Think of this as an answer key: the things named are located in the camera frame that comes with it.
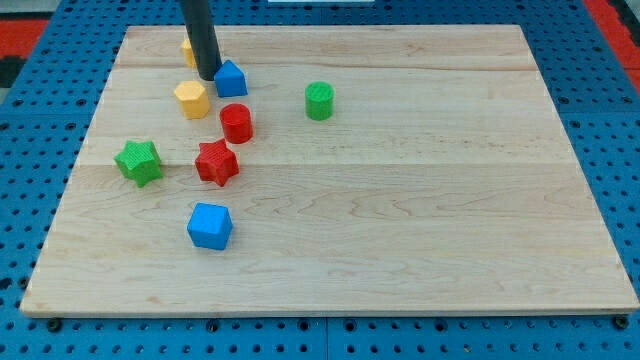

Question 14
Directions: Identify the yellow heart block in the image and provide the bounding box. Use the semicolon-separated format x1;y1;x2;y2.
180;38;197;69

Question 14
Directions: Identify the light wooden board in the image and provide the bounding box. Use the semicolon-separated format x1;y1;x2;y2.
21;25;639;318

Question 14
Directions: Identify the green cylinder block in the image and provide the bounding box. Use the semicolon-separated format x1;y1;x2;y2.
305;81;334;121

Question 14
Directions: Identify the red cylinder block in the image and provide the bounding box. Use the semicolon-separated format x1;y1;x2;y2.
219;103;253;144

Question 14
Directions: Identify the red star block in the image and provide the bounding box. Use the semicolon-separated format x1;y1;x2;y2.
195;138;239;187

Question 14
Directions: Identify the blue cube block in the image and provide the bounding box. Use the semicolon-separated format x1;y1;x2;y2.
187;203;233;251

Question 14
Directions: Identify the blue triangular block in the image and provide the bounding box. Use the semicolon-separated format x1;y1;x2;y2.
214;60;248;98

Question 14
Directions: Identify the yellow hexagon block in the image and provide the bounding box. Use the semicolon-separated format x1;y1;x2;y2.
174;81;211;120

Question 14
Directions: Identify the green star block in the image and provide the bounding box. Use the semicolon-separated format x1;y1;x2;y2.
114;140;163;188

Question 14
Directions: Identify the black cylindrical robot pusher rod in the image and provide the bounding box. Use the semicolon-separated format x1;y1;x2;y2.
179;0;222;81

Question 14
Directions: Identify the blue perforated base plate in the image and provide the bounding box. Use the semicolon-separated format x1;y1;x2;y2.
1;1;639;359

